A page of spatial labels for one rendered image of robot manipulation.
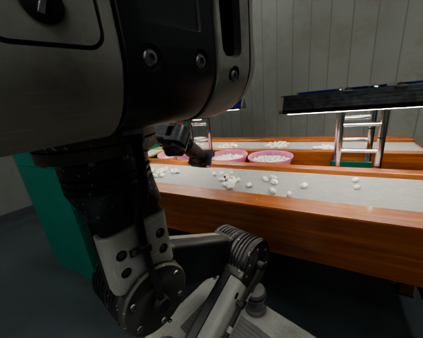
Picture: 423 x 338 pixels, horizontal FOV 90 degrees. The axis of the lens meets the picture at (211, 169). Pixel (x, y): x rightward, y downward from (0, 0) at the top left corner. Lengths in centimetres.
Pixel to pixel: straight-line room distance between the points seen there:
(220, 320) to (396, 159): 123
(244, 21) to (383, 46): 261
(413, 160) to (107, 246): 144
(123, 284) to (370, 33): 280
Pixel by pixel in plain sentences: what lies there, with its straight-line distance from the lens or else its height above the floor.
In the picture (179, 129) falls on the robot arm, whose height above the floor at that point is 105.
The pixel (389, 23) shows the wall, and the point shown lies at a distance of 284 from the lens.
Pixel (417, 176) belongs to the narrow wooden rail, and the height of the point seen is 76.
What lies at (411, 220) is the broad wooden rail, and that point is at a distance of 80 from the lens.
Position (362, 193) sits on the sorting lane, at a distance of 97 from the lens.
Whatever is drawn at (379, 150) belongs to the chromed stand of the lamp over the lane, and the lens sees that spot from 117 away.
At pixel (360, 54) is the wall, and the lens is 283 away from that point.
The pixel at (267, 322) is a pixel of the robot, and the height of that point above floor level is 47.
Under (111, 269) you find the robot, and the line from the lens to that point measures 31.
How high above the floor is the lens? 113
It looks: 18 degrees down
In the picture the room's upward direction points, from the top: 6 degrees counter-clockwise
